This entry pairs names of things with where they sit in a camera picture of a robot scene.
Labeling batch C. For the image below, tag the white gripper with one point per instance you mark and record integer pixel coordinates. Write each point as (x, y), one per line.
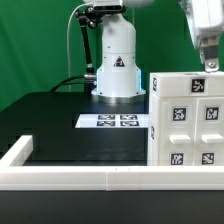
(205, 20)

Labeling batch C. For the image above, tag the white cabinet top block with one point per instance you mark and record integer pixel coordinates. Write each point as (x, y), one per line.
(187, 84)

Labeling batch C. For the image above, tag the white cabinet body box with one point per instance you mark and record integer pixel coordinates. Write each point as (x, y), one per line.
(157, 115)

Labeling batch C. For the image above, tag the white cabinet door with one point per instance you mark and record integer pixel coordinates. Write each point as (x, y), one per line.
(178, 132)
(209, 132)

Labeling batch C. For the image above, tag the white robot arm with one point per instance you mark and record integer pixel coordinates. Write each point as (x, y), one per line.
(118, 79)

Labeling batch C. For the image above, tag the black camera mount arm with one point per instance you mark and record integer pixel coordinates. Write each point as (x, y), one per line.
(87, 36)

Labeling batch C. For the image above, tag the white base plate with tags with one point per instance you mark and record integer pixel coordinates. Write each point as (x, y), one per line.
(112, 121)

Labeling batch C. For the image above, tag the white U-shaped obstacle wall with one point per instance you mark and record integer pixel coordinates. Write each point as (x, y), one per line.
(16, 175)

